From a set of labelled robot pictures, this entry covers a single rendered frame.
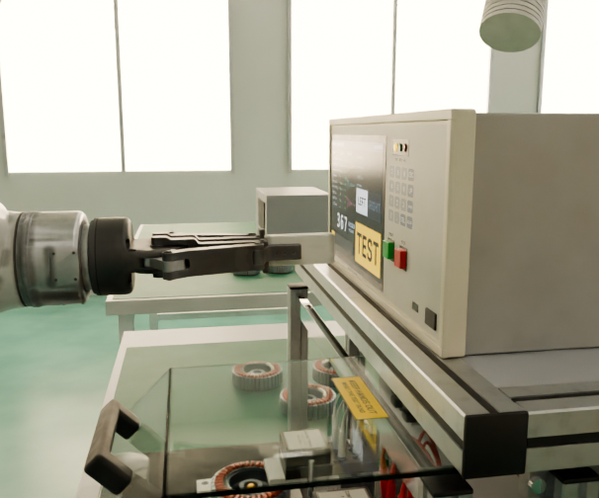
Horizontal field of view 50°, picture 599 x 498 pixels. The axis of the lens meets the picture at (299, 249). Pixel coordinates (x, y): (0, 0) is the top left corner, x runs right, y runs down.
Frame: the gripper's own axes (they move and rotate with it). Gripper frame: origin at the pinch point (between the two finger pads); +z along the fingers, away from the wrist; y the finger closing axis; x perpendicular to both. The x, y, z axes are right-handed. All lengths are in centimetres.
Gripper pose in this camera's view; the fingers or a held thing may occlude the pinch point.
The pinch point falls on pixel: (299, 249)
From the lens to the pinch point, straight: 65.4
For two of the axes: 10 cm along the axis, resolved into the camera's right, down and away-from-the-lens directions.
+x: -0.1, -9.8, -1.8
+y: 1.7, 1.8, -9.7
